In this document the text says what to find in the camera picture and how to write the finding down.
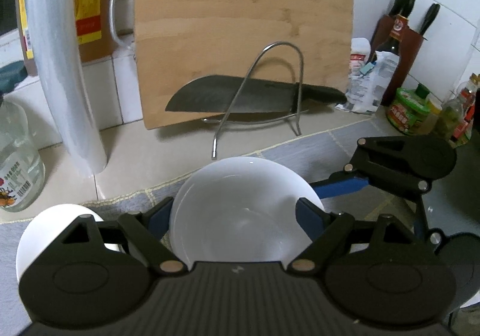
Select white seasoning bag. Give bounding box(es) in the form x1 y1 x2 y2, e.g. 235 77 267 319
335 37 400 115

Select green lidded sauce jar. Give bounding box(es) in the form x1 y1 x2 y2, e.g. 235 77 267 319
386 84 442 135

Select metal wire rack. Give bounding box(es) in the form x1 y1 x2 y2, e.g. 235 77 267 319
202 41 304 161

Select tall plastic wrap roll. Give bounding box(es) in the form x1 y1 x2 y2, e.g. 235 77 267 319
26 0 107 176

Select dark soy sauce bottle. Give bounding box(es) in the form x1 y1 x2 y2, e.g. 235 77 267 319
369 14 408 66

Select small condiment bottles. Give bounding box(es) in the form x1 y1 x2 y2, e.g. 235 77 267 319
432 73 479 147

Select grey checked dish mat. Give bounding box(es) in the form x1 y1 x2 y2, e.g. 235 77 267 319
1 118 479 335

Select glass jar green lid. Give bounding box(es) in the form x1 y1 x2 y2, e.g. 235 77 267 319
1 99 45 212

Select black cleaver knife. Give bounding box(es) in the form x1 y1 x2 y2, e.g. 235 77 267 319
165 75 347 114

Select bamboo cutting board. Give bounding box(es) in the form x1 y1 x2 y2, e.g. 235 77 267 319
134 0 353 129

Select brown knife block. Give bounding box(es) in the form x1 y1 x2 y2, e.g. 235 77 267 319
370 0 440 106

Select brown oil jug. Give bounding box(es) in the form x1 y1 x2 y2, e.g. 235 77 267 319
16 0 116 76

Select plain white bowl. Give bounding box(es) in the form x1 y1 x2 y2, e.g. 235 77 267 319
15 203 149 284

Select floral bowl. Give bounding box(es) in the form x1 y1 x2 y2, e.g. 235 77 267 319
169 156 323 266

